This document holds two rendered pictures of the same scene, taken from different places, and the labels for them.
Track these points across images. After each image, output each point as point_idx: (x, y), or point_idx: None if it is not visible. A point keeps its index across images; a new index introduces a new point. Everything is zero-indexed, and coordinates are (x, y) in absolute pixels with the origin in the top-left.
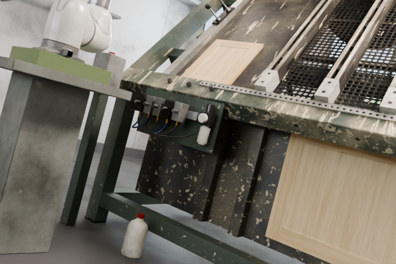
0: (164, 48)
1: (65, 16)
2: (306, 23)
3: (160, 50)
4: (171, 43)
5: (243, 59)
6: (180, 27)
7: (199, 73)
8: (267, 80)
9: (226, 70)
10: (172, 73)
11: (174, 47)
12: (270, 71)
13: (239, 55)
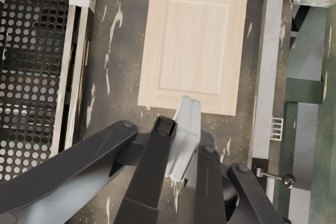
0: (332, 78)
1: None
2: (64, 148)
3: (334, 66)
4: (329, 99)
5: (154, 56)
6: (334, 140)
7: (216, 11)
8: None
9: (171, 25)
10: (265, 2)
11: (322, 104)
12: (79, 2)
13: (166, 67)
